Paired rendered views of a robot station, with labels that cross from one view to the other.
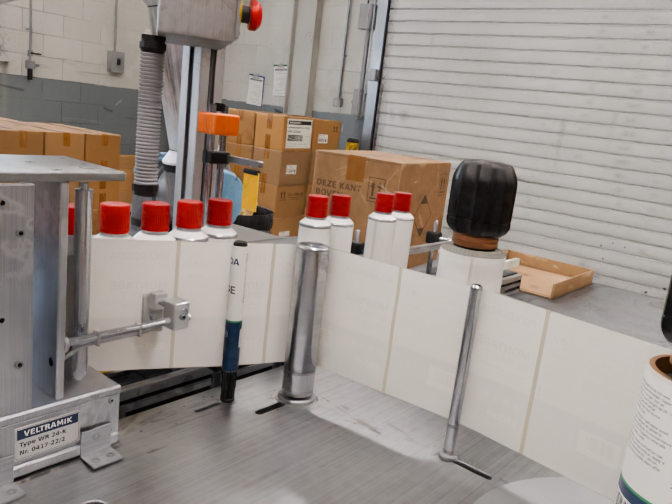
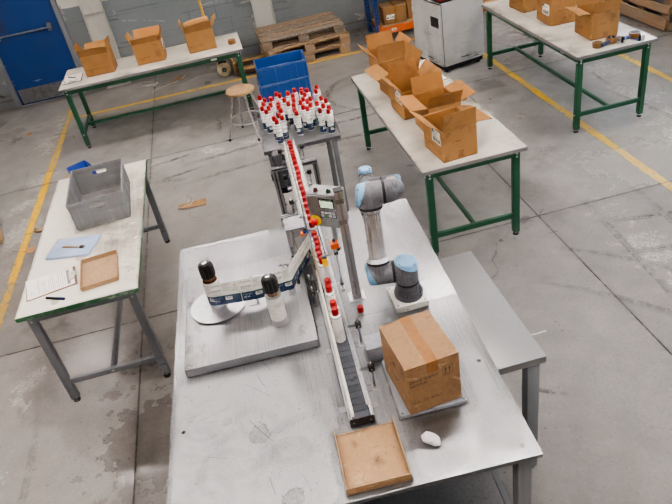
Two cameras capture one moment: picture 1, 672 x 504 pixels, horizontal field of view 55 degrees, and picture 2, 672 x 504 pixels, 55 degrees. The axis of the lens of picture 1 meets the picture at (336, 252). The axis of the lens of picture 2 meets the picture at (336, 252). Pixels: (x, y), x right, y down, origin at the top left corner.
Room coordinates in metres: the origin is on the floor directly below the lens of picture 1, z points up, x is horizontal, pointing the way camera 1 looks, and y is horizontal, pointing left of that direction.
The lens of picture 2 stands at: (3.00, -1.65, 3.03)
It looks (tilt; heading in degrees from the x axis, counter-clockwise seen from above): 34 degrees down; 138
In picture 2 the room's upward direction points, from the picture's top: 11 degrees counter-clockwise
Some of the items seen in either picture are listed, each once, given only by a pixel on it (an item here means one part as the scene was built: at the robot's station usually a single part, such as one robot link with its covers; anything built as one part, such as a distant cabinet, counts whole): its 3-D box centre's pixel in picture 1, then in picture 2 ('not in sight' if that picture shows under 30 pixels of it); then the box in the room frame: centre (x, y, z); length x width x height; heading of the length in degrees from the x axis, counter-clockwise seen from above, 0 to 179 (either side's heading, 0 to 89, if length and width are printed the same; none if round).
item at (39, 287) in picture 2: not in sight; (49, 286); (-0.81, -0.70, 0.81); 0.38 x 0.36 x 0.02; 144
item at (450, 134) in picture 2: not in sight; (450, 125); (0.45, 1.96, 0.97); 0.51 x 0.39 x 0.37; 60
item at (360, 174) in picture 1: (379, 207); (419, 361); (1.66, -0.10, 0.99); 0.30 x 0.24 x 0.27; 149
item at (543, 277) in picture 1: (527, 271); (371, 453); (1.71, -0.53, 0.85); 0.30 x 0.26 x 0.04; 142
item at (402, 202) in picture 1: (396, 246); (337, 324); (1.19, -0.11, 0.98); 0.05 x 0.05 x 0.20
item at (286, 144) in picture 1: (281, 184); not in sight; (5.31, 0.52, 0.57); 1.20 x 0.85 x 1.14; 147
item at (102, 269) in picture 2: not in sight; (99, 269); (-0.65, -0.42, 0.82); 0.34 x 0.24 x 0.03; 150
